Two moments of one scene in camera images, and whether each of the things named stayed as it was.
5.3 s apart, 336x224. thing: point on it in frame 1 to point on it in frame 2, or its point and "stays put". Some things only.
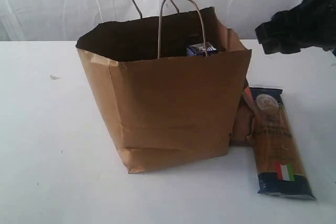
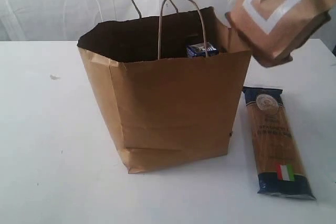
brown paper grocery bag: x=173 y=83 stays put
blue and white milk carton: x=198 y=50 stays put
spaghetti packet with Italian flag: x=281 y=171 stays put
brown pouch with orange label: x=243 y=134 to x=277 y=12
